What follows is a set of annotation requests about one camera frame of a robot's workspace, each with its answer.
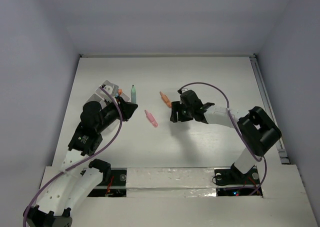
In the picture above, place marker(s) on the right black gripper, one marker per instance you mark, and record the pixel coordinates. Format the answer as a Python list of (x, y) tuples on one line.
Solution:
[(176, 106)]

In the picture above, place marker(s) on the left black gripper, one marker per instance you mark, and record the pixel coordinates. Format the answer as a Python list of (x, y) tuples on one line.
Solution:
[(126, 108)]

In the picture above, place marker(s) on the mint green highlighter marker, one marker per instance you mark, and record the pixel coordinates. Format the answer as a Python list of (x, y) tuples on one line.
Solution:
[(133, 94)]

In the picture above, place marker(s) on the orange eraser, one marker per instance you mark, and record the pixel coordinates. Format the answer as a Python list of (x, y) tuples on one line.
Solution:
[(120, 91)]

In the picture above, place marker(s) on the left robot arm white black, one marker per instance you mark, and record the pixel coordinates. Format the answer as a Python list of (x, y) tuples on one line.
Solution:
[(80, 171)]

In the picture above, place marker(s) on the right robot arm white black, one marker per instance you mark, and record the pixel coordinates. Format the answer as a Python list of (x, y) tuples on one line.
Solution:
[(255, 128)]

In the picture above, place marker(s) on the pink highlighter marker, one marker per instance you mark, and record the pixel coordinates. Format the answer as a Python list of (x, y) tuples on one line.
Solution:
[(151, 118)]

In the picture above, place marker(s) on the white compartment organizer box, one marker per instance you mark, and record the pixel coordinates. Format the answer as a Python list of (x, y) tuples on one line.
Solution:
[(100, 97)]

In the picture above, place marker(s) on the orange highlighter marker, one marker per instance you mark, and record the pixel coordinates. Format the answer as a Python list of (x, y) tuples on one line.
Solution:
[(165, 100)]

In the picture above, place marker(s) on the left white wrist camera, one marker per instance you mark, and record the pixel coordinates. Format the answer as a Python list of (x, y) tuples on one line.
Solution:
[(111, 88)]

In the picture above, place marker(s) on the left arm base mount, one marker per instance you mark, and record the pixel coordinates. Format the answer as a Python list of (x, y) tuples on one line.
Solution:
[(113, 184)]

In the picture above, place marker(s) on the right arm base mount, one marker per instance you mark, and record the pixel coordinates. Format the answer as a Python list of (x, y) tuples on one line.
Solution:
[(231, 182)]

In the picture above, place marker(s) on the aluminium rail right edge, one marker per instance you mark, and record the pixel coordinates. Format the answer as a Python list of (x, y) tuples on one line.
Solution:
[(282, 152)]

